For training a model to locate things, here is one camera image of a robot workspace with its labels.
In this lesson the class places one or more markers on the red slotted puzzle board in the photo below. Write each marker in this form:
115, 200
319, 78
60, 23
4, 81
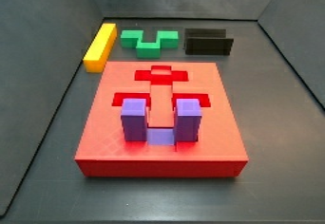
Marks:
105, 155

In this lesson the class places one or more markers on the green zigzag block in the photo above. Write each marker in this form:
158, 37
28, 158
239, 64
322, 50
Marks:
148, 50

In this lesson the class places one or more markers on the purple U-shaped block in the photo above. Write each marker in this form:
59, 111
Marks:
182, 130

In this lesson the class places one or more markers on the yellow long bar block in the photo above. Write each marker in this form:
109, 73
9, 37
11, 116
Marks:
99, 49

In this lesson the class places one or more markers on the black angle bracket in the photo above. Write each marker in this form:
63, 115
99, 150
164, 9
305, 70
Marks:
207, 41

